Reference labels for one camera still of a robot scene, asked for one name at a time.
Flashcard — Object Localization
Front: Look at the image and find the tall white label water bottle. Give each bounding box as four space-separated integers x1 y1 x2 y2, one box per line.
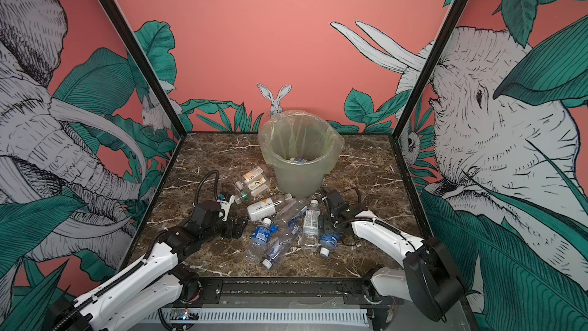
300 199 320 251

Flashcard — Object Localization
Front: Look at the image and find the blue label bottle white cap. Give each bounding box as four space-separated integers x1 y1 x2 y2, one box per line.
246 218 272 263

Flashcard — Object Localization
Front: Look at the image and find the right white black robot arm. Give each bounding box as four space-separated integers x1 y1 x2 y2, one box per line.
320 188 466 322

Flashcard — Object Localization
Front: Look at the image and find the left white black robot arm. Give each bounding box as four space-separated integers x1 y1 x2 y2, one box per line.
41 200 248 330

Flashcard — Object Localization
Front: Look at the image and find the translucent plastic bin liner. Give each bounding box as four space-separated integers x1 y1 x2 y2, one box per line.
257 109 345 179

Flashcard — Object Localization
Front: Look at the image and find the clear bottle blue cap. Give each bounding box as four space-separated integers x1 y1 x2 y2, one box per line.
270 199 306 234

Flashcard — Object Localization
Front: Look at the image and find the green cap small bottle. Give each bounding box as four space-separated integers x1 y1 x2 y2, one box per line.
234 181 251 205

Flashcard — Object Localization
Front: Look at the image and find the white label bottle lying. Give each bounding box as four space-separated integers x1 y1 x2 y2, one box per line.
247 193 293 222

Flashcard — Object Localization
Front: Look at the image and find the crushed clear bottle white cap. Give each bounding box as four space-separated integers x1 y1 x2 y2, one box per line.
261 225 300 270

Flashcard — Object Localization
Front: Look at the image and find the orange label small bottle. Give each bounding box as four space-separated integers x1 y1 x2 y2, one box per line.
241 164 267 185

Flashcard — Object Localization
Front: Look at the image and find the beige label small bottle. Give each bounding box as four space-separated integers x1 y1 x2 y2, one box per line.
247 176 270 198

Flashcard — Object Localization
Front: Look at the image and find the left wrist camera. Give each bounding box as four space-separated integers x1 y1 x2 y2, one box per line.
217 194 235 222

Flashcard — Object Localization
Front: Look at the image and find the black front mounting rail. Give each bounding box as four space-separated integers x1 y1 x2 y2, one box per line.
174 277 410 306

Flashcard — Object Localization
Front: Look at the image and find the white slotted cable duct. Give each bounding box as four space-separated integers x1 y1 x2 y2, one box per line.
162 308 371 327

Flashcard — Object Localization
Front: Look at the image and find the left black frame post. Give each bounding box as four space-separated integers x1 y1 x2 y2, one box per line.
98 0 188 139

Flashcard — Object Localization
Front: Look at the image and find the black frame post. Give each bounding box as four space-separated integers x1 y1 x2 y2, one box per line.
392 0 469 140
98 0 188 139

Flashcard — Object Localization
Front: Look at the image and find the right black frame post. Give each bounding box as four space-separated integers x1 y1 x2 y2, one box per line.
392 0 469 140

